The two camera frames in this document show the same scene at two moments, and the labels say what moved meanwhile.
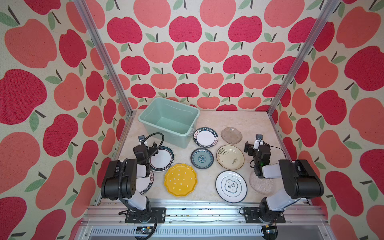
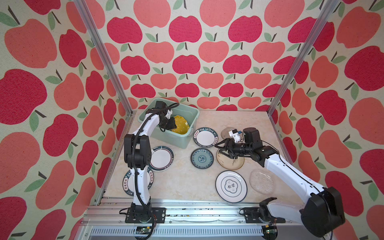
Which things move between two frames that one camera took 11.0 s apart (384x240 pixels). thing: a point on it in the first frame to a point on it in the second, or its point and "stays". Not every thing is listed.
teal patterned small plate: x=202 y=158 stays
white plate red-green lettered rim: x=205 y=137 stays
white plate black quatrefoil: x=231 y=186 stays
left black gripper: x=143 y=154 to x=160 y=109
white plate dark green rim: x=163 y=161 stays
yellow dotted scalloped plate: x=180 y=179 to x=182 y=126
